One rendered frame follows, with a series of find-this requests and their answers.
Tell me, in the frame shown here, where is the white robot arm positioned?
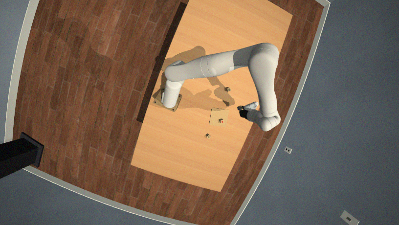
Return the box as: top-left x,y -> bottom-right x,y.
161,43 -> 281,131

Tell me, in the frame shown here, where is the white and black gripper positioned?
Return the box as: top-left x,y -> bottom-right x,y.
237,102 -> 259,122

